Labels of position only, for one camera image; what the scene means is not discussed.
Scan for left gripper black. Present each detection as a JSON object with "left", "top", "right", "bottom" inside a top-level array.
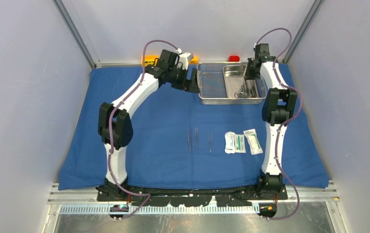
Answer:
[{"left": 168, "top": 65, "right": 199, "bottom": 93}]

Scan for wire mesh steel tray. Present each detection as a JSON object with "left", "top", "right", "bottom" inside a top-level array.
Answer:
[{"left": 197, "top": 62, "right": 267, "bottom": 105}]

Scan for blunt steel tweezers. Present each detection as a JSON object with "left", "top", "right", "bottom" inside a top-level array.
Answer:
[{"left": 194, "top": 127, "right": 198, "bottom": 151}]

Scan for steel forceps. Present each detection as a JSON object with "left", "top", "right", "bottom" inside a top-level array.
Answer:
[{"left": 187, "top": 129, "right": 192, "bottom": 152}]

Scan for pointed steel tweezers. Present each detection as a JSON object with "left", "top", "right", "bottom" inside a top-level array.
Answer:
[{"left": 208, "top": 133, "right": 212, "bottom": 152}]

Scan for blue surgical wrap cloth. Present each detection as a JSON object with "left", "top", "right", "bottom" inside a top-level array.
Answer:
[{"left": 58, "top": 63, "right": 331, "bottom": 191}]

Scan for white gauze roll packet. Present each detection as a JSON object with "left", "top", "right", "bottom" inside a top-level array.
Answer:
[{"left": 225, "top": 132, "right": 235, "bottom": 154}]

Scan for green white sterile packet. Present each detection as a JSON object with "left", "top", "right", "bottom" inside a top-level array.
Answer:
[{"left": 234, "top": 134, "right": 246, "bottom": 153}]

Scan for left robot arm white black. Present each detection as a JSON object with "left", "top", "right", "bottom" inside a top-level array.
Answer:
[{"left": 98, "top": 49, "right": 200, "bottom": 201}]

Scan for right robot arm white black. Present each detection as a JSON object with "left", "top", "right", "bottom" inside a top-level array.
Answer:
[{"left": 244, "top": 44, "right": 298, "bottom": 199}]

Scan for red toy block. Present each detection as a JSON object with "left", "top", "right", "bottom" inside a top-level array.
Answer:
[{"left": 228, "top": 55, "right": 240, "bottom": 62}]

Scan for small orange toy block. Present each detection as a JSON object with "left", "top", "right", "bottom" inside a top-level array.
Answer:
[{"left": 190, "top": 56, "right": 199, "bottom": 64}]

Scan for yellow toy block large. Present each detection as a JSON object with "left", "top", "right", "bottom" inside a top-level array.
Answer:
[{"left": 141, "top": 55, "right": 159, "bottom": 66}]

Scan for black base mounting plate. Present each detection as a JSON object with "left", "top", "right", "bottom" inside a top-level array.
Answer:
[{"left": 96, "top": 184, "right": 288, "bottom": 207}]

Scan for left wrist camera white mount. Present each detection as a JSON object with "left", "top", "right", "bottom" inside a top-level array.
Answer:
[{"left": 176, "top": 48, "right": 193, "bottom": 70}]

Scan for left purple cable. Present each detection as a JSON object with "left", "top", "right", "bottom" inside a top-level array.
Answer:
[{"left": 107, "top": 39, "right": 183, "bottom": 220}]

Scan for aluminium frame rail right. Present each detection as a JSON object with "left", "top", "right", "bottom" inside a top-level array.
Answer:
[{"left": 283, "top": 0, "right": 324, "bottom": 64}]

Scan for aluminium frame post left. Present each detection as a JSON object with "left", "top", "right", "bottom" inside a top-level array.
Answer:
[{"left": 52, "top": 0, "right": 99, "bottom": 68}]

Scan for aluminium front rail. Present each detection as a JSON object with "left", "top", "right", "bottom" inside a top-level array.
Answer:
[{"left": 48, "top": 182, "right": 340, "bottom": 215}]

